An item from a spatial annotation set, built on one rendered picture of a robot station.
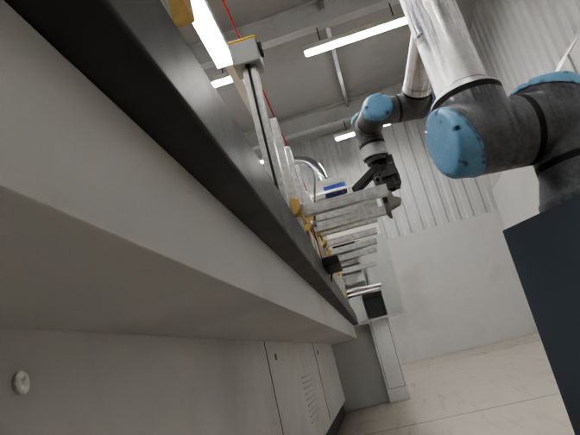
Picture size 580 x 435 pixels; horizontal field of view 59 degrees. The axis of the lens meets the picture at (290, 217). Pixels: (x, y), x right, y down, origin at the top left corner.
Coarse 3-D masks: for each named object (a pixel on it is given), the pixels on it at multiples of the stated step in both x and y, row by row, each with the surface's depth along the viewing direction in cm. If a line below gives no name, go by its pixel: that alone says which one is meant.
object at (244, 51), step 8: (240, 40) 128; (248, 40) 128; (232, 48) 128; (240, 48) 127; (248, 48) 127; (256, 48) 127; (232, 56) 127; (240, 56) 127; (248, 56) 126; (256, 56) 126; (240, 64) 126; (248, 64) 127; (256, 64) 128; (240, 72) 130
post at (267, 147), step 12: (252, 72) 127; (252, 84) 126; (252, 96) 126; (252, 108) 125; (264, 108) 124; (264, 120) 123; (264, 132) 122; (264, 144) 122; (264, 156) 121; (276, 156) 121; (276, 168) 120; (276, 180) 119; (288, 204) 118
